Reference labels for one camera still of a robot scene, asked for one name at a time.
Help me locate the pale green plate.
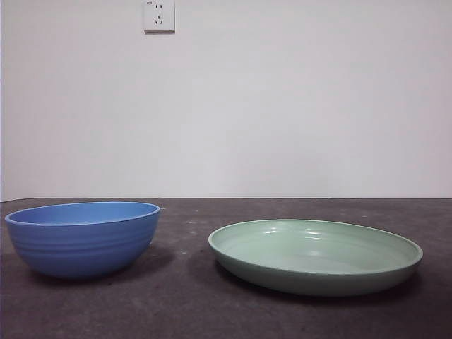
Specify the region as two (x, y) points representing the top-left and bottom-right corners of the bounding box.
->
(207, 218), (424, 297)

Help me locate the blue ribbed bowl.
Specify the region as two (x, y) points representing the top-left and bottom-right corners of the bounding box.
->
(4, 201), (163, 280)

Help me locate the white wall socket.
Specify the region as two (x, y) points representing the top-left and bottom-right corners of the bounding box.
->
(143, 0), (176, 35)

